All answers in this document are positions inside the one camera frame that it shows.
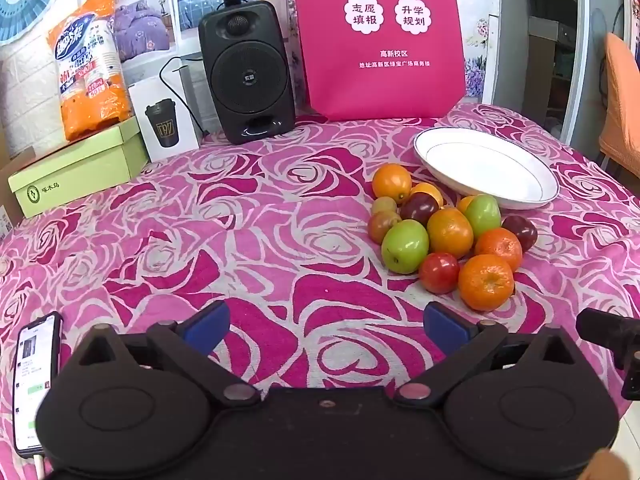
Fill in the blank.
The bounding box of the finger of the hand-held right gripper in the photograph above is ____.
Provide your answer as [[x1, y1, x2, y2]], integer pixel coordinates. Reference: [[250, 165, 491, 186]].
[[575, 307, 640, 358]]

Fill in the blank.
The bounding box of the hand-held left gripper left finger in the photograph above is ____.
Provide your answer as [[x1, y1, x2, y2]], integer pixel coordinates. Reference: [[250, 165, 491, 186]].
[[65, 301, 261, 407]]

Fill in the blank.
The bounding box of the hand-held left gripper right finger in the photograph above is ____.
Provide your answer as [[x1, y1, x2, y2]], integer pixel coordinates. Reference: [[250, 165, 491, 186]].
[[393, 301, 588, 407]]

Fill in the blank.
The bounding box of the red plum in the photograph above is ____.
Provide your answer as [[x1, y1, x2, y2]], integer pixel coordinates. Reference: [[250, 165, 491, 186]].
[[419, 252, 461, 295]]

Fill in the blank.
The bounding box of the tangerine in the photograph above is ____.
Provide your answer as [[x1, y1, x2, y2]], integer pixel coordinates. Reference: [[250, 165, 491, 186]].
[[458, 254, 516, 312], [474, 227, 523, 272]]

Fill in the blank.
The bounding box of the green apple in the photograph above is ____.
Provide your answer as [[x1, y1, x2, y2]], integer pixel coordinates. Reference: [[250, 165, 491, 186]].
[[465, 194, 502, 240], [381, 219, 430, 275]]

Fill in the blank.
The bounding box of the large orange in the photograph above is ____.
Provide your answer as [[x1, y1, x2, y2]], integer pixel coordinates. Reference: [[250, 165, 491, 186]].
[[426, 207, 474, 260]]

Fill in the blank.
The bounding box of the red-green jujube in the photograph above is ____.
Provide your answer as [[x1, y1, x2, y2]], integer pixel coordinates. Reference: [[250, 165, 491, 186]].
[[368, 211, 402, 244]]

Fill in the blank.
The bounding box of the dark purple plum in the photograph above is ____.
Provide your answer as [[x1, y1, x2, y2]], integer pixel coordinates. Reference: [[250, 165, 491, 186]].
[[501, 215, 538, 253], [400, 193, 441, 226]]

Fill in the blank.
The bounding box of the white round plate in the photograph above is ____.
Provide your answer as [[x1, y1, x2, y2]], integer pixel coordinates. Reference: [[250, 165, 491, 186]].
[[413, 127, 559, 210]]

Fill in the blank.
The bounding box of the pink rose printed blanket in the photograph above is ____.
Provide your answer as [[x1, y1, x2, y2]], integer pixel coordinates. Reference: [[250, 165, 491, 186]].
[[0, 100, 640, 480]]

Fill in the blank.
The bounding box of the smartphone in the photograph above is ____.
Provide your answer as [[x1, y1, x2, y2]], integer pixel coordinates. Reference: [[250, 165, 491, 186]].
[[11, 311, 63, 458]]

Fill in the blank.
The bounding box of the green shoe box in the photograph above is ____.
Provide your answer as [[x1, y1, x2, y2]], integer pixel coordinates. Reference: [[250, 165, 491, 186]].
[[7, 116, 151, 220]]

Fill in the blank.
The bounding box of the white cup box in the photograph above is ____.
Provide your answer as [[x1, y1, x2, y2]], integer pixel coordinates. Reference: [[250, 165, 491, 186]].
[[127, 77, 201, 163]]

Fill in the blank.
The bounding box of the orange chair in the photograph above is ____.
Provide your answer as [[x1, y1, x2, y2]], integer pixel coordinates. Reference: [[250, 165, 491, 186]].
[[597, 32, 640, 179]]

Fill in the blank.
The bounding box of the cardboard box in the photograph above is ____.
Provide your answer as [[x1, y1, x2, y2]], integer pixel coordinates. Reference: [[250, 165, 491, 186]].
[[0, 146, 37, 245]]

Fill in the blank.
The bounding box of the black speaker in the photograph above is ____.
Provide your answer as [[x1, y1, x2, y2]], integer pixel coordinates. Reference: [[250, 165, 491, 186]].
[[198, 1, 297, 146]]

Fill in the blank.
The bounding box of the pink fabric bag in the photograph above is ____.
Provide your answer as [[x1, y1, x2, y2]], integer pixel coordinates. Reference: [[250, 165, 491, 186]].
[[286, 0, 466, 122]]

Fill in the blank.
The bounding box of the orange paper cup package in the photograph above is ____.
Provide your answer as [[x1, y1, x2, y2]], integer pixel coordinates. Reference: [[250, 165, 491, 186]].
[[47, 0, 133, 142]]

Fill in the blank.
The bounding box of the purple bedding poster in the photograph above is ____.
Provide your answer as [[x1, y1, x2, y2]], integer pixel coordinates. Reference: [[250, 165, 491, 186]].
[[107, 0, 177, 63]]

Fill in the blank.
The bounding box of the black speaker cable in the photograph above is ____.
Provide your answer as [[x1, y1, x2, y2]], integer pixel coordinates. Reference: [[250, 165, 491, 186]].
[[159, 56, 207, 137]]

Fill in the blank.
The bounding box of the white mirror frame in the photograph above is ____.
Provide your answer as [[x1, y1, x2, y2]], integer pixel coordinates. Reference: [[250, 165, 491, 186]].
[[559, 0, 632, 147]]

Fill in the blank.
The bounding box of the floral wall poster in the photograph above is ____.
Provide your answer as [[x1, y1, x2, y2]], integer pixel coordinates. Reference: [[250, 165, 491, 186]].
[[462, 0, 502, 100]]

